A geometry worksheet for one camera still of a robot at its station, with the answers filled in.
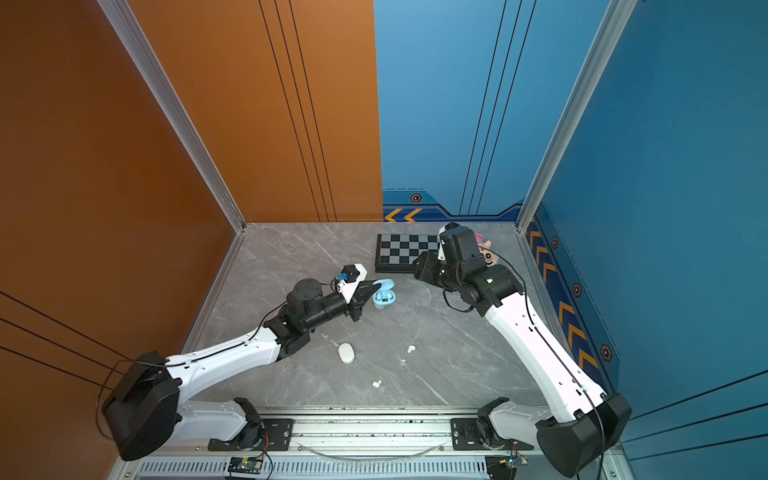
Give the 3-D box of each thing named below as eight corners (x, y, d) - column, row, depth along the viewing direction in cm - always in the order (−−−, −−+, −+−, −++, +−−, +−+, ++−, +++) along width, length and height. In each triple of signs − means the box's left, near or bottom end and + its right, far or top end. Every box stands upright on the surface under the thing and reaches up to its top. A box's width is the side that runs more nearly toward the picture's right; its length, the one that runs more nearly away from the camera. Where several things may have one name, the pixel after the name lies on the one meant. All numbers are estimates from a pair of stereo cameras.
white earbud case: (337, 364, 87) (336, 361, 85) (340, 345, 90) (338, 342, 88) (354, 364, 87) (353, 361, 85) (355, 345, 90) (354, 342, 88)
